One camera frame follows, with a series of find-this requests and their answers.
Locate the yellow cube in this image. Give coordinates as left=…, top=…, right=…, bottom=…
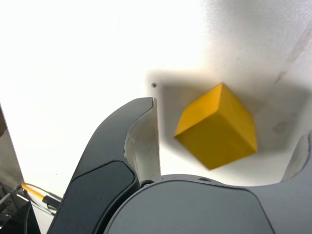
left=173, top=82, right=259, bottom=171

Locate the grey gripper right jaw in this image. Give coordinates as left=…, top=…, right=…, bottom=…
left=103, top=133, right=312, bottom=234

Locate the yellow and black cable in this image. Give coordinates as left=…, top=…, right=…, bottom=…
left=21, top=182, right=63, bottom=204

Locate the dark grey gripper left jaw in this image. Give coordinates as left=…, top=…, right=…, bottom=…
left=47, top=97, right=162, bottom=234

